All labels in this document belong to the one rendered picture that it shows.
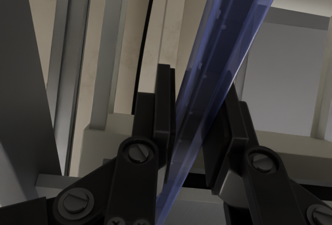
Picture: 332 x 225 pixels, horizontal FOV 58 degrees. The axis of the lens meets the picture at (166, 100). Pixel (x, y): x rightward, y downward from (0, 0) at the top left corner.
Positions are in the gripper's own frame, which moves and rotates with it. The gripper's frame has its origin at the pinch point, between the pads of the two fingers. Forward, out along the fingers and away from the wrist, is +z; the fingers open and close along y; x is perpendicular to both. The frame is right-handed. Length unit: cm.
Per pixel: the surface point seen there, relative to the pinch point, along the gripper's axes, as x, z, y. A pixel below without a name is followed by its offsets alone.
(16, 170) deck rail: -6.0, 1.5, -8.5
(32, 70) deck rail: -2.1, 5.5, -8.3
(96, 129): -34.4, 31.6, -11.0
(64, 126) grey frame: -23.8, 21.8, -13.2
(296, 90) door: -146, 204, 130
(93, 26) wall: -126, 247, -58
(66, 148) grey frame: -26.3, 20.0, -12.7
